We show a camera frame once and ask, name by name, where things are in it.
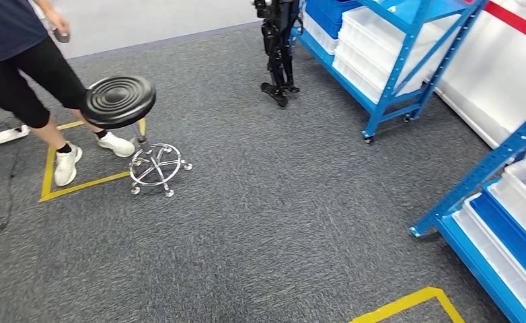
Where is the person's hand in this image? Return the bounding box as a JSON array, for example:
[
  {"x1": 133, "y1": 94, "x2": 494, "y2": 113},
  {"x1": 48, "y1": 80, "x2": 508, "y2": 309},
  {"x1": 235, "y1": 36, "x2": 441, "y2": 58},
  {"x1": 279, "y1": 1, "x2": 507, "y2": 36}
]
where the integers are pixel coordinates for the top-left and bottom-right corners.
[{"x1": 43, "y1": 7, "x2": 71, "y2": 39}]

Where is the dark handheld object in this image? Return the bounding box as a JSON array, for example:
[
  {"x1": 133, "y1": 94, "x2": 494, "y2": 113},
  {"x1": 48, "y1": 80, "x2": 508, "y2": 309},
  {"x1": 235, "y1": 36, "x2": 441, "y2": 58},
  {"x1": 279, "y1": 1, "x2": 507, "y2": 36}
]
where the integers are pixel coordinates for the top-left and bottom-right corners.
[{"x1": 51, "y1": 27, "x2": 71, "y2": 44}]

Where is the blue metal shelf rack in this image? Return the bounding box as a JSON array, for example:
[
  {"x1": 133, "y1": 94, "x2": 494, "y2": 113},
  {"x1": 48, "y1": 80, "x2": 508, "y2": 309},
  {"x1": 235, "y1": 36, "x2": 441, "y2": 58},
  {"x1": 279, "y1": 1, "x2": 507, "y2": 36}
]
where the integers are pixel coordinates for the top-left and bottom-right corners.
[
  {"x1": 409, "y1": 100, "x2": 526, "y2": 323},
  {"x1": 289, "y1": 0, "x2": 490, "y2": 145}
]

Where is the standing person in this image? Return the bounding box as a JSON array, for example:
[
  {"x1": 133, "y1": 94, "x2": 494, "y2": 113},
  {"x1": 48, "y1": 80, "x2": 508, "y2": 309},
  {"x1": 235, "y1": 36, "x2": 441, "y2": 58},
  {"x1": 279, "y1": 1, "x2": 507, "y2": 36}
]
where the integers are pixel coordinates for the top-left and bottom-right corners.
[{"x1": 0, "y1": 0, "x2": 137, "y2": 188}]

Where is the black ribbed stool seat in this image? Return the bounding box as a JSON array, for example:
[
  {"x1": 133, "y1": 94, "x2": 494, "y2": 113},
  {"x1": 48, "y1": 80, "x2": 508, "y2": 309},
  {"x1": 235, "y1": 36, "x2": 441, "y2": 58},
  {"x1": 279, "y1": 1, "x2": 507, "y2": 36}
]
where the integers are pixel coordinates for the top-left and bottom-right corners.
[{"x1": 81, "y1": 75, "x2": 157, "y2": 130}]

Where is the white power strip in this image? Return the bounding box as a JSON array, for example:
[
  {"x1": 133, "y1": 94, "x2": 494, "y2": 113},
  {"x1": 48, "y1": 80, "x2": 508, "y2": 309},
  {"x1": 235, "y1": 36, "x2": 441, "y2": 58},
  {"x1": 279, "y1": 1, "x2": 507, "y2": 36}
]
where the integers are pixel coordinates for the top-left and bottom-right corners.
[{"x1": 0, "y1": 125, "x2": 31, "y2": 145}]

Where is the yellow floor tape square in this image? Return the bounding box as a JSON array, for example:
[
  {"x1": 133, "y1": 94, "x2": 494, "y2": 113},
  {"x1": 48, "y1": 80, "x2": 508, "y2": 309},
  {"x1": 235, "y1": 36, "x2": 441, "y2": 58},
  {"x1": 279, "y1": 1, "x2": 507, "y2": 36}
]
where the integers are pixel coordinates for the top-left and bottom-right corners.
[{"x1": 38, "y1": 118, "x2": 147, "y2": 204}]

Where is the chrome chair base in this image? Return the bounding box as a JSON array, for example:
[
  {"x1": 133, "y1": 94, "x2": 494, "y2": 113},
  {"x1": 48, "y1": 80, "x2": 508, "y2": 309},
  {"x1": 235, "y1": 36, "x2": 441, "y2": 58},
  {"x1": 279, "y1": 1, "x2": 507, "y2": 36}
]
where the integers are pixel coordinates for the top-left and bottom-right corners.
[{"x1": 128, "y1": 118, "x2": 194, "y2": 199}]

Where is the standing humanoid robot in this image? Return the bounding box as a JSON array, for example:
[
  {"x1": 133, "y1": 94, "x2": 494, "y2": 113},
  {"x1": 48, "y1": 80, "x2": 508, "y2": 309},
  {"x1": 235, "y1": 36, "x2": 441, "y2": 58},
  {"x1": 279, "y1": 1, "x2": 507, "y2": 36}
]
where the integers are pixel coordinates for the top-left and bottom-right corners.
[{"x1": 252, "y1": 0, "x2": 302, "y2": 108}]

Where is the blue storage bin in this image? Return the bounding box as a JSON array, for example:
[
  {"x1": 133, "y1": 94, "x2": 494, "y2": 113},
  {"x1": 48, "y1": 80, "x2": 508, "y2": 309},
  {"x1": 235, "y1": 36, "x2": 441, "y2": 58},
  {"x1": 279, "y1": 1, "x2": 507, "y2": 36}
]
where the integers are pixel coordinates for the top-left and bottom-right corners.
[
  {"x1": 467, "y1": 187, "x2": 526, "y2": 295},
  {"x1": 304, "y1": 0, "x2": 363, "y2": 40}
]

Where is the white car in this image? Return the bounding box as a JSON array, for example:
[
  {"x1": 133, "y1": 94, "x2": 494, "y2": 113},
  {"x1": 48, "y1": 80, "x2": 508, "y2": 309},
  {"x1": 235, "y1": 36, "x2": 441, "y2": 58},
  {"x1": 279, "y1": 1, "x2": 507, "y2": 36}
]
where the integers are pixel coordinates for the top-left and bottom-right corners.
[{"x1": 434, "y1": 0, "x2": 526, "y2": 150}]

